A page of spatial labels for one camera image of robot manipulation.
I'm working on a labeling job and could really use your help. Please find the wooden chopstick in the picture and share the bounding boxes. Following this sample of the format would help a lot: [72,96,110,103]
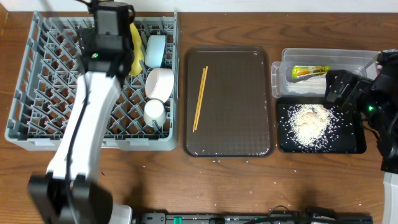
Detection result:
[195,66,208,131]
[192,67,206,133]

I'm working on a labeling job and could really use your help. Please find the black tray bin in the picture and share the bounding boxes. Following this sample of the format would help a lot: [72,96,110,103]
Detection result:
[275,96,367,155]

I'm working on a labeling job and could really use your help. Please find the pile of rice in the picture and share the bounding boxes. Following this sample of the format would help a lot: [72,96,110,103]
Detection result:
[279,104,355,150]

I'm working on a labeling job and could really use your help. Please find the white pink bowl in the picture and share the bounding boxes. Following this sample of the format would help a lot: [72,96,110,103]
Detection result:
[145,68,175,103]

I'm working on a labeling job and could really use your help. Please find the light blue bowl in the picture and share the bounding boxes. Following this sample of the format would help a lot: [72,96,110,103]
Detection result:
[145,35,166,68]

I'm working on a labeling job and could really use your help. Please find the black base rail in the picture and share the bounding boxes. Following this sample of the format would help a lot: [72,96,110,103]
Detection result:
[131,205,374,224]

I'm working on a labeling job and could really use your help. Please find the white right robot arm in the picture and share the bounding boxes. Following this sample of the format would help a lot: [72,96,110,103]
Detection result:
[325,49,397,223]

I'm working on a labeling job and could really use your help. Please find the white napkin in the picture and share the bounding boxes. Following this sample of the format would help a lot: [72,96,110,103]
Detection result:
[287,77,326,95]

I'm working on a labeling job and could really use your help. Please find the clear plastic bin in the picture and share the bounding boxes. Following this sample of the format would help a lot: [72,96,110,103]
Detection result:
[271,48,378,98]

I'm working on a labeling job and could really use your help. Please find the white green cup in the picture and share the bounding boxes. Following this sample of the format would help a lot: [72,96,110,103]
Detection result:
[144,99,166,128]

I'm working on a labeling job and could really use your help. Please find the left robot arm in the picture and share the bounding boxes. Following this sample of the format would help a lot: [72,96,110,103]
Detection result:
[27,1,136,223]

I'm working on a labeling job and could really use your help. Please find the yellow green snack wrapper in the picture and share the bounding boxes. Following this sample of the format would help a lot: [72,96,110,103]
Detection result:
[292,65,331,80]

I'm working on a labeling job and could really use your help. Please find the grey dishwasher rack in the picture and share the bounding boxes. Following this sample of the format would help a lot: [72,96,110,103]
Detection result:
[5,12,178,151]

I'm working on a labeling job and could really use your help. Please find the yellow plate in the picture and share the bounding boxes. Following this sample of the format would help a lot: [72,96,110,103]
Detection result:
[129,22,144,77]

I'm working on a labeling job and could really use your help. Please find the dark brown serving tray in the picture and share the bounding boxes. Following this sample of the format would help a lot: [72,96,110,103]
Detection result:
[182,47,276,157]

